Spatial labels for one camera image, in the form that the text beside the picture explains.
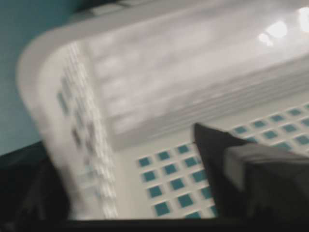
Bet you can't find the white plastic lattice basket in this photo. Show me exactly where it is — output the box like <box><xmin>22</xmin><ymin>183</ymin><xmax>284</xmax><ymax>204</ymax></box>
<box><xmin>16</xmin><ymin>0</ymin><xmax>309</xmax><ymax>220</ymax></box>

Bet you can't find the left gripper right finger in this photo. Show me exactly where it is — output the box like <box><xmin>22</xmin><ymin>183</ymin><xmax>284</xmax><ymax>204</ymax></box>
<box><xmin>194</xmin><ymin>123</ymin><xmax>309</xmax><ymax>220</ymax></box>

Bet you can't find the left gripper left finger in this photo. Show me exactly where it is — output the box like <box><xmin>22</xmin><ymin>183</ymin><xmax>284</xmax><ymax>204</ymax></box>
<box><xmin>0</xmin><ymin>142</ymin><xmax>70</xmax><ymax>225</ymax></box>

